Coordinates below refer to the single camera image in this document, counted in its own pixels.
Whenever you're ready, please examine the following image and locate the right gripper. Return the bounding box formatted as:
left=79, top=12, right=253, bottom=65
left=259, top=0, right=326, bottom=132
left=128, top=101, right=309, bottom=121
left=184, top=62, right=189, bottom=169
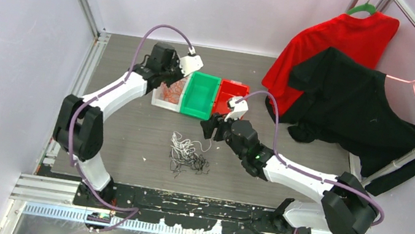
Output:
left=196, top=105, right=253, bottom=160

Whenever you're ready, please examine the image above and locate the orange cable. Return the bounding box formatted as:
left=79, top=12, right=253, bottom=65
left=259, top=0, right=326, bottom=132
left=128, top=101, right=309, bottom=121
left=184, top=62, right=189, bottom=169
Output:
left=160, top=76, right=189, bottom=106

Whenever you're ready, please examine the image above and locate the cable bundle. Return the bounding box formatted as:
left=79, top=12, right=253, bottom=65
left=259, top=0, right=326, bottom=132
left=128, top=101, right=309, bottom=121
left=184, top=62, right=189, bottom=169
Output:
left=165, top=130, right=215, bottom=184

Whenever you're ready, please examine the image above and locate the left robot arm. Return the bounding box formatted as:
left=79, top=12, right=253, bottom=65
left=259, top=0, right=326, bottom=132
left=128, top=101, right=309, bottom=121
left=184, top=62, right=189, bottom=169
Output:
left=52, top=42, right=203, bottom=209

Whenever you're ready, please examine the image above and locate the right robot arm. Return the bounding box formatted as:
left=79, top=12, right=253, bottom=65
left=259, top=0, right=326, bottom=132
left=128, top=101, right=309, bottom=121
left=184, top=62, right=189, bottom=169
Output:
left=200, top=113, right=383, bottom=234

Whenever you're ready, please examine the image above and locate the white plastic bin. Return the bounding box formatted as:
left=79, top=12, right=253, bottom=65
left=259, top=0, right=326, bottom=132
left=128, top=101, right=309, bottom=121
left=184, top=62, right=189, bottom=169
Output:
left=151, top=76, right=190, bottom=112

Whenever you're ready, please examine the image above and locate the green plastic bin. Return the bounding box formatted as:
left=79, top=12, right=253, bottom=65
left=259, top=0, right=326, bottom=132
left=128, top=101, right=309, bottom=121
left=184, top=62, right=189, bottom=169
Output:
left=180, top=71, right=221, bottom=120

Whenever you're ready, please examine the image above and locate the red plastic bin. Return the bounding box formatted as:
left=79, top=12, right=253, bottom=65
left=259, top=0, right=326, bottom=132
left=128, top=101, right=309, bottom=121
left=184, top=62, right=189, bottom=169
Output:
left=211, top=79, right=250, bottom=114

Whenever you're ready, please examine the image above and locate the black t-shirt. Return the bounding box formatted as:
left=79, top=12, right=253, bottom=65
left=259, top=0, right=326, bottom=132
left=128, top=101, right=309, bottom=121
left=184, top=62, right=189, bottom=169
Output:
left=262, top=47, right=415, bottom=177

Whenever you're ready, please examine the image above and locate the red t-shirt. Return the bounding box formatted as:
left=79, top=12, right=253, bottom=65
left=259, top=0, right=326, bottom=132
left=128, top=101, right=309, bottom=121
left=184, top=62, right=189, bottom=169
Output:
left=261, top=12, right=400, bottom=123

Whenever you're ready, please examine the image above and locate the green hanger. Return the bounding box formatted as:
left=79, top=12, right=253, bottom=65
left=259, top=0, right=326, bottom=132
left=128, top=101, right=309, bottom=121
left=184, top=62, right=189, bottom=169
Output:
left=346, top=0, right=377, bottom=15

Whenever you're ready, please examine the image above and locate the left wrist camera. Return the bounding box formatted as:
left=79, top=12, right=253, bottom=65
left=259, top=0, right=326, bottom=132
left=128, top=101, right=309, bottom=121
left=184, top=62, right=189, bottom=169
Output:
left=179, top=46, right=204, bottom=77

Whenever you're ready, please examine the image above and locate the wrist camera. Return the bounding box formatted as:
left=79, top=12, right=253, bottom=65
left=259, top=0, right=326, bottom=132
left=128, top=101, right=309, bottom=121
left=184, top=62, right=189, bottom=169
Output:
left=224, top=96, right=249, bottom=122
left=179, top=46, right=204, bottom=77

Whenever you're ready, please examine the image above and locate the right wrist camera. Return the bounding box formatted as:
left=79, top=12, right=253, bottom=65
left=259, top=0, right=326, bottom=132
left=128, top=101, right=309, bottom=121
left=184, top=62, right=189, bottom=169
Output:
left=224, top=96, right=249, bottom=122

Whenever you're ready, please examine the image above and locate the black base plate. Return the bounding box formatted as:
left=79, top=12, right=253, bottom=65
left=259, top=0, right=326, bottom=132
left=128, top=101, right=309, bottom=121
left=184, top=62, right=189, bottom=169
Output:
left=71, top=177, right=316, bottom=234

